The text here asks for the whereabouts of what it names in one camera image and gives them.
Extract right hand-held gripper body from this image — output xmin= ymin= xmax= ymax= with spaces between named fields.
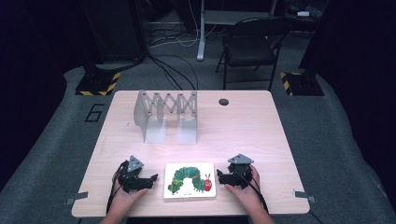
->
xmin=227 ymin=153 xmax=255 ymax=189

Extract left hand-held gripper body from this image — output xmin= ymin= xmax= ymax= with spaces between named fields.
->
xmin=117 ymin=155 xmax=149 ymax=192

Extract white caterpillar picture book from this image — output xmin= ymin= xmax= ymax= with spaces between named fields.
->
xmin=163 ymin=161 xmax=218 ymax=203

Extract person's left hand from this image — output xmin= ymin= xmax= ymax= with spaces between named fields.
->
xmin=107 ymin=180 xmax=149 ymax=217

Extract person's right hand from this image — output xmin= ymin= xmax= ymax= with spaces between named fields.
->
xmin=223 ymin=163 xmax=263 ymax=213

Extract grey expandable metal book rack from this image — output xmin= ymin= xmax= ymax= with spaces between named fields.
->
xmin=133 ymin=90 xmax=199 ymax=146

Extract black striped stand base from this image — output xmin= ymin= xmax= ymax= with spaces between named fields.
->
xmin=278 ymin=70 xmax=325 ymax=97
xmin=75 ymin=68 xmax=121 ymax=97

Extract black folding chair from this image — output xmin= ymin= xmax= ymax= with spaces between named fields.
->
xmin=215 ymin=16 xmax=293 ymax=92

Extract white desk leg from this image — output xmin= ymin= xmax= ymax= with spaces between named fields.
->
xmin=196 ymin=0 xmax=207 ymax=62

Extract black cabinet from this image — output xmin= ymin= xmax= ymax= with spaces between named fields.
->
xmin=79 ymin=0 xmax=148 ymax=63

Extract grey desk top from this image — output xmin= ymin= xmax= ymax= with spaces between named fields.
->
xmin=204 ymin=8 xmax=278 ymax=26

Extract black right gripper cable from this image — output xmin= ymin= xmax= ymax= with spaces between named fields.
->
xmin=233 ymin=169 xmax=269 ymax=215

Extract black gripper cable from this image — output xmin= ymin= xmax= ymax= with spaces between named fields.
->
xmin=106 ymin=161 xmax=129 ymax=216
xmin=233 ymin=169 xmax=269 ymax=215

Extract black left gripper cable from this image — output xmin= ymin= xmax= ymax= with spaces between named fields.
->
xmin=106 ymin=161 xmax=129 ymax=216

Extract grey table edge bracket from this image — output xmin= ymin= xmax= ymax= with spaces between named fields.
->
xmin=292 ymin=189 xmax=317 ymax=203
xmin=64 ymin=190 xmax=90 ymax=207

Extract black floor cables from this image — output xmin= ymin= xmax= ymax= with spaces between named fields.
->
xmin=145 ymin=53 xmax=200 ymax=91

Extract white floor cables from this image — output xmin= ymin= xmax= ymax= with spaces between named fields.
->
xmin=148 ymin=0 xmax=219 ymax=49

